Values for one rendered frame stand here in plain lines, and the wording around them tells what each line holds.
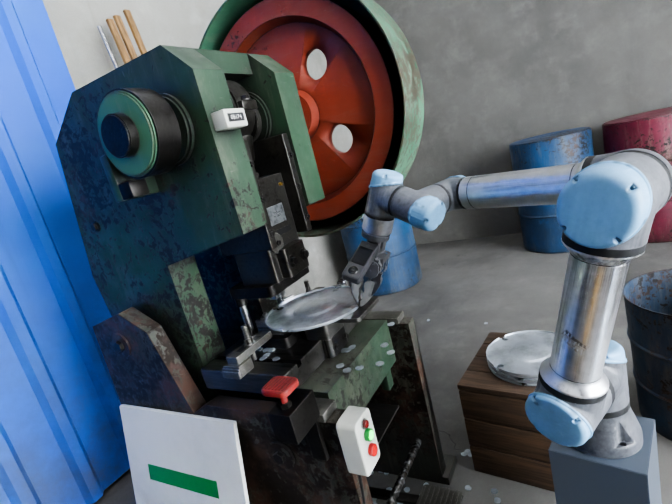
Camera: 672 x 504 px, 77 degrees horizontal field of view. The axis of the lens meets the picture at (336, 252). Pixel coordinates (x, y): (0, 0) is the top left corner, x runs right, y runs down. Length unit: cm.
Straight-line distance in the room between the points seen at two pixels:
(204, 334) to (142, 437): 40
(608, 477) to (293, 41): 143
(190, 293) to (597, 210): 101
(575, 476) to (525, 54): 357
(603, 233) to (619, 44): 357
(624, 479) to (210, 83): 120
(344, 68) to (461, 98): 295
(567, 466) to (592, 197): 65
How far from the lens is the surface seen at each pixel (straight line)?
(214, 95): 105
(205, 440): 133
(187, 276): 128
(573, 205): 73
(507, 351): 163
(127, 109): 100
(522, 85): 424
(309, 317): 117
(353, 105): 143
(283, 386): 93
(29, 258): 211
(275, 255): 116
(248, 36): 160
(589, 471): 115
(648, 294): 198
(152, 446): 153
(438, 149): 440
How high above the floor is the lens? 120
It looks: 13 degrees down
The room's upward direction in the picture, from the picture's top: 14 degrees counter-clockwise
